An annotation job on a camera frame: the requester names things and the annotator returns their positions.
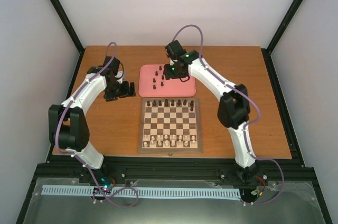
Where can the light blue cable duct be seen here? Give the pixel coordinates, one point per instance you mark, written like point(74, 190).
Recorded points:
point(143, 192)

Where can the black aluminium frame rail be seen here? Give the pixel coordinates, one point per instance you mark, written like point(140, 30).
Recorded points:
point(126, 169)

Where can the pink plastic tray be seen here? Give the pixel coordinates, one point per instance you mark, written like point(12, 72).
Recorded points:
point(171, 88)

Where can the light king chess piece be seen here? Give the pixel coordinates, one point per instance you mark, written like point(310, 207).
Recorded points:
point(173, 140)

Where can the wooden chessboard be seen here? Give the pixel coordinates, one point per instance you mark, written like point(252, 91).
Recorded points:
point(171, 120)

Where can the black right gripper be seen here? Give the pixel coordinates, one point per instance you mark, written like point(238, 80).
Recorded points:
point(168, 75)

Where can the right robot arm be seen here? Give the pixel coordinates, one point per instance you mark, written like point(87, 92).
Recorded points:
point(233, 110)

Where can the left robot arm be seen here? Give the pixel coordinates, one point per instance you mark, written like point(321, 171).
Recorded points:
point(68, 128)

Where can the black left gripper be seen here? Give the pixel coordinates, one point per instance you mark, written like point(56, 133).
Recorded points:
point(125, 93)

